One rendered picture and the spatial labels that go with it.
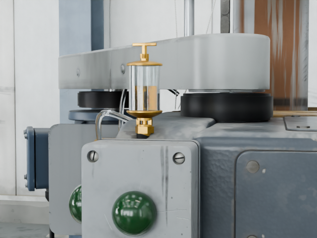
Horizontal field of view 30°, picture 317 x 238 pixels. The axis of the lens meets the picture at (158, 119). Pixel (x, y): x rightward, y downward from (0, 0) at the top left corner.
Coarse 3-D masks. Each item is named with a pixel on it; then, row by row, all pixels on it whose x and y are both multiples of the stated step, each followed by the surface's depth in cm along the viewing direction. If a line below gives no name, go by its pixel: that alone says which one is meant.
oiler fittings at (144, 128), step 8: (144, 48) 47; (144, 56) 47; (128, 64) 46; (136, 64) 46; (144, 64) 46; (152, 64) 46; (160, 64) 46; (128, 112) 46; (136, 112) 46; (144, 112) 46; (152, 112) 46; (160, 112) 47; (136, 120) 47; (144, 120) 47; (152, 120) 47; (136, 128) 47; (144, 128) 47; (152, 128) 47
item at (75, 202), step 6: (78, 186) 42; (72, 192) 42; (78, 192) 41; (72, 198) 41; (78, 198) 41; (72, 204) 41; (78, 204) 41; (72, 210) 41; (78, 210) 41; (72, 216) 41; (78, 216) 41; (78, 222) 41
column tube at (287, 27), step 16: (240, 0) 90; (256, 0) 90; (272, 0) 89; (288, 0) 89; (304, 0) 89; (240, 16) 91; (256, 16) 90; (272, 16) 90; (288, 16) 89; (304, 16) 89; (240, 32) 91; (256, 32) 90; (272, 32) 90; (288, 32) 89; (304, 32) 89; (272, 48) 90; (288, 48) 89; (304, 48) 89; (272, 64) 90; (288, 64) 90; (304, 64) 89; (272, 80) 90; (288, 80) 90; (304, 80) 89; (288, 96) 90; (304, 96) 89
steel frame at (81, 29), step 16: (64, 0) 536; (80, 0) 534; (96, 0) 572; (64, 16) 537; (80, 16) 534; (96, 16) 573; (64, 32) 538; (80, 32) 535; (96, 32) 573; (64, 48) 539; (80, 48) 536; (96, 48) 574; (64, 96) 541; (64, 112) 542
